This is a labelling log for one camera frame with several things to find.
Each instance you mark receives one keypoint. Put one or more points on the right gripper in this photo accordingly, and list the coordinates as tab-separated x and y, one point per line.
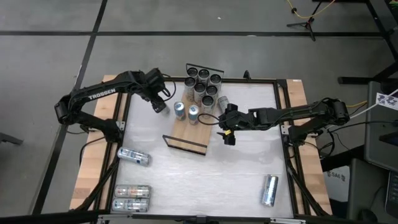
236	121

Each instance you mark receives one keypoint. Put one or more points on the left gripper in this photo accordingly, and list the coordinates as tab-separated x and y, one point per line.
157	90

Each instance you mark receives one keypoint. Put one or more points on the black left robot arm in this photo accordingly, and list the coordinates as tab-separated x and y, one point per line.
99	93

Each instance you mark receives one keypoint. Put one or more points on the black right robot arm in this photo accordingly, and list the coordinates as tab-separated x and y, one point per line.
295	112

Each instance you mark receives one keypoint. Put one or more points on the black tripod stand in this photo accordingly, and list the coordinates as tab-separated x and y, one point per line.
308	26

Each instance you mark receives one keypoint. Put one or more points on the white labelled box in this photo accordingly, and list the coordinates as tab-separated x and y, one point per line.
337	183

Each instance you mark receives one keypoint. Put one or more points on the grey equipment case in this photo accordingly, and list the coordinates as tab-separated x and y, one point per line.
377	140

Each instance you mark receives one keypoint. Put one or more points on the black stand foot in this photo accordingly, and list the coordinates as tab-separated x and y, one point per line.
9	138

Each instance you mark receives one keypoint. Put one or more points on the dark grey bin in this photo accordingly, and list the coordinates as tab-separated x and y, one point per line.
367	193

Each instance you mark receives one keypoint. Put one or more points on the white paper marker tag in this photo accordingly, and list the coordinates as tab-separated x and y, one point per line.
387	101

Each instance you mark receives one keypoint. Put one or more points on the black metal table frame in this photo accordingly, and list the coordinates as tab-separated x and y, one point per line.
248	81

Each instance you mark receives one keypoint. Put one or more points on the black frame clamp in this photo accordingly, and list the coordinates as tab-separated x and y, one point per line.
246	74

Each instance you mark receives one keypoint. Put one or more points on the silver camera mount bar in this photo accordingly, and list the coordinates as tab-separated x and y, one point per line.
200	219

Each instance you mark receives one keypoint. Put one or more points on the black metal stand frame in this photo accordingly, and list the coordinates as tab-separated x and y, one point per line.
357	80

